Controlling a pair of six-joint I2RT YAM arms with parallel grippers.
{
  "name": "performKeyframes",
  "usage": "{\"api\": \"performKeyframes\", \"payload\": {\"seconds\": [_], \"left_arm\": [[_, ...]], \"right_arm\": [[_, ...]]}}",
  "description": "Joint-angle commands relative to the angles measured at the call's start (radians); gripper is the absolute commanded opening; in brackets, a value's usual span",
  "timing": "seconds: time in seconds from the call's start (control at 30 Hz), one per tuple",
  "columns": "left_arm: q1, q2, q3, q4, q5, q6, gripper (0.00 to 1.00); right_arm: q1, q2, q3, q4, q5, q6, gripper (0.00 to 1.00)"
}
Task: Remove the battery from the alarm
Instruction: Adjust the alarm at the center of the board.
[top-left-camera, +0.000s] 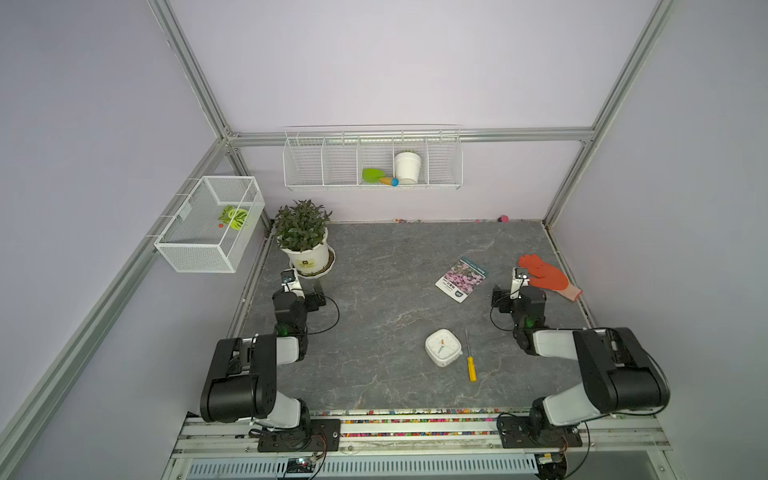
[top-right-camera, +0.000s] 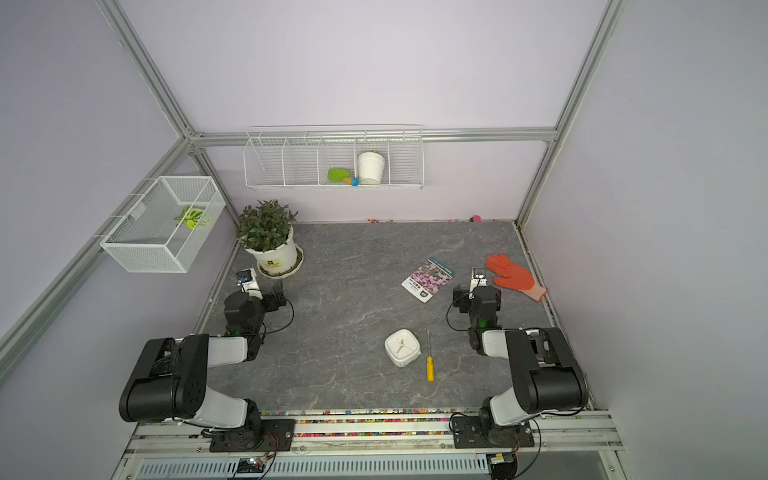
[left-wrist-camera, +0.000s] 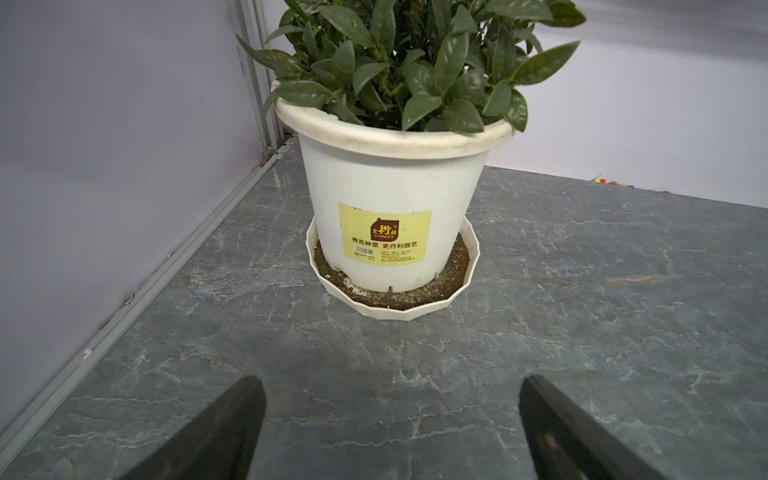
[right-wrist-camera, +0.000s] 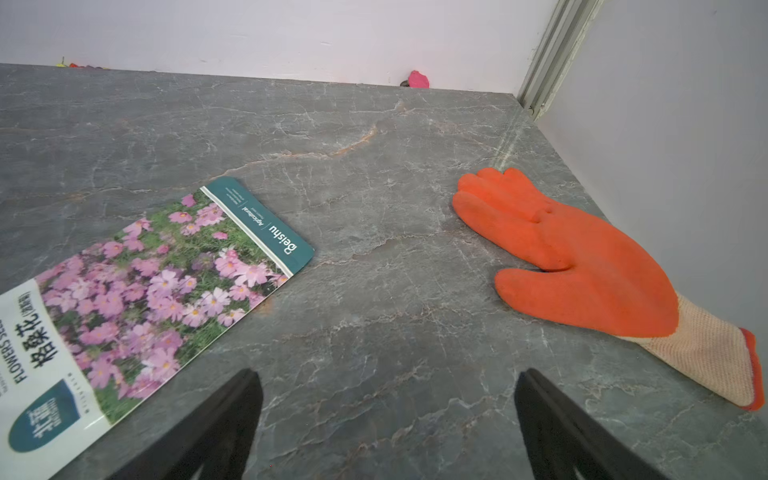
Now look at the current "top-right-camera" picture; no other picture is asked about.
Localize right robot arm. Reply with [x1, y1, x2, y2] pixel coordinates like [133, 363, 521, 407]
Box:
[450, 286, 589, 430]

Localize white empty pot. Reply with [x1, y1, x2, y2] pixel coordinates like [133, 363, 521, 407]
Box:
[357, 151, 386, 185]

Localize white wire basket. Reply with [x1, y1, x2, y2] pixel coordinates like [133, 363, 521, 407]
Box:
[100, 176, 225, 274]

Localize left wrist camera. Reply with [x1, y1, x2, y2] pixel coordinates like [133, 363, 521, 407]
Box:
[236, 268, 263, 300]

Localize potted green plant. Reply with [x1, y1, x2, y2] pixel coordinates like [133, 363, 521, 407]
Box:
[237, 199, 303, 279]

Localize white wire wall shelf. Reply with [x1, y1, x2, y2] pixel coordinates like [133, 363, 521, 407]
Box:
[243, 125, 425, 190]

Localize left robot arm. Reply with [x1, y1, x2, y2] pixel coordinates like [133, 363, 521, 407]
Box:
[118, 282, 289, 434]

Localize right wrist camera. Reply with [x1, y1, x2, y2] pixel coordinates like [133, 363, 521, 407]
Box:
[469, 267, 488, 293]

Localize green toy in basket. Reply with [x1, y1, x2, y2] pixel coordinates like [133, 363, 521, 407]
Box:
[175, 206, 210, 230]

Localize flower seed packet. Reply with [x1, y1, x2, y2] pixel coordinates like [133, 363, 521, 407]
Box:
[401, 257, 455, 303]

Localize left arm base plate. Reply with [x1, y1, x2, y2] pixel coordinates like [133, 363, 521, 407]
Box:
[209, 418, 296, 453]

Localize white square alarm clock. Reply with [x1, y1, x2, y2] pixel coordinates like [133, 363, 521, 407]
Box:
[384, 329, 421, 368]

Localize green toy shovel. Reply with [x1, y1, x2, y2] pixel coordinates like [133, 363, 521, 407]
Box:
[327, 168, 359, 186]

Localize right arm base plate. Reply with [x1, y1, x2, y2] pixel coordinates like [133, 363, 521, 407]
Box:
[448, 413, 535, 450]

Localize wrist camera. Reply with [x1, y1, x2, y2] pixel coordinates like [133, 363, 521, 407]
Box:
[469, 267, 488, 293]
[236, 268, 263, 300]

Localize yellow handled screwdriver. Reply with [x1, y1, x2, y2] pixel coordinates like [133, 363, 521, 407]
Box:
[426, 330, 435, 382]

